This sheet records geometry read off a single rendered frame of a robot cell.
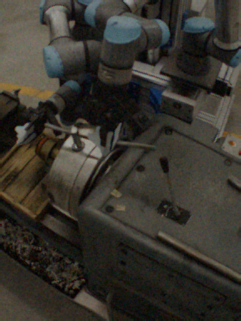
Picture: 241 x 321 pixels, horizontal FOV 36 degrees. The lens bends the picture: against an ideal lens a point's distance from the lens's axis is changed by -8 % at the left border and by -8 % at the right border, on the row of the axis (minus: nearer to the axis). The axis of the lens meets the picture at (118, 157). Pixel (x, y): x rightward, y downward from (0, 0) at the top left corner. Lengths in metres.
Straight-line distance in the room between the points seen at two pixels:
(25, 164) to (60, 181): 0.45
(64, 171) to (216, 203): 0.45
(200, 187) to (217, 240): 0.17
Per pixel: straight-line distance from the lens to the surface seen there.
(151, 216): 1.01
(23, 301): 2.27
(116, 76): 0.84
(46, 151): 1.33
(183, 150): 1.15
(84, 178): 1.13
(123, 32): 0.80
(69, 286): 1.66
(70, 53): 1.24
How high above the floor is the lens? 2.12
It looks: 51 degrees down
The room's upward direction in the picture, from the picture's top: 2 degrees clockwise
